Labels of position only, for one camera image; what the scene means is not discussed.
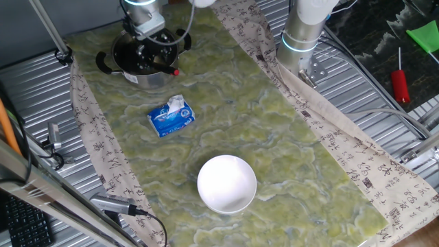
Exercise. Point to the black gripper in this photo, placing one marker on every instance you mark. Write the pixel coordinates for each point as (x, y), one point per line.
(149, 48)

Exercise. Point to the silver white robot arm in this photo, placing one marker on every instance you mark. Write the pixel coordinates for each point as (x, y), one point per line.
(302, 34)

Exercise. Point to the white ceramic bowl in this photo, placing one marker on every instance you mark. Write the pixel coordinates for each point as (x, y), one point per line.
(226, 185)

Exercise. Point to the blue tissue pack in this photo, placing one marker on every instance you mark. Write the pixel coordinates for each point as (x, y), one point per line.
(171, 121)

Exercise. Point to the black pole clamp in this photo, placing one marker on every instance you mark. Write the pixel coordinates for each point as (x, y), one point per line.
(63, 56)

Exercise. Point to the green marble pattern table mat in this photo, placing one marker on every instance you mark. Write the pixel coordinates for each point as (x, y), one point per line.
(240, 113)

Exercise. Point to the beige calligraphy cloth strip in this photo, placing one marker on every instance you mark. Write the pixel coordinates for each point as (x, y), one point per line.
(343, 137)
(103, 154)

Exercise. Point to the slanted aluminium pole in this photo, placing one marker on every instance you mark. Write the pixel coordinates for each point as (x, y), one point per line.
(51, 31)

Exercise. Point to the black keyboard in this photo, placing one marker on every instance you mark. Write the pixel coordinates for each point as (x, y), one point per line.
(24, 223)

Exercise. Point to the green paper flag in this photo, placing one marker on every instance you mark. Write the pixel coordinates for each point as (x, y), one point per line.
(427, 36)

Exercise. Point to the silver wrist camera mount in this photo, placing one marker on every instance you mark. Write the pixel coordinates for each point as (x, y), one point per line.
(149, 25)

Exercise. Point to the silver depth camera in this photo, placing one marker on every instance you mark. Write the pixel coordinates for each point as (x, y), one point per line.
(113, 204)

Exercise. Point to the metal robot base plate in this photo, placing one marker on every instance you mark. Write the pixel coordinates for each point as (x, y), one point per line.
(317, 70)

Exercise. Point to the aluminium frame beam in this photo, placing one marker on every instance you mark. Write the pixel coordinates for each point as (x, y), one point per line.
(51, 199)

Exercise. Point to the aluminium corner frame bracket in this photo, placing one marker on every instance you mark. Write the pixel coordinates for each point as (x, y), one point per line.
(422, 151)

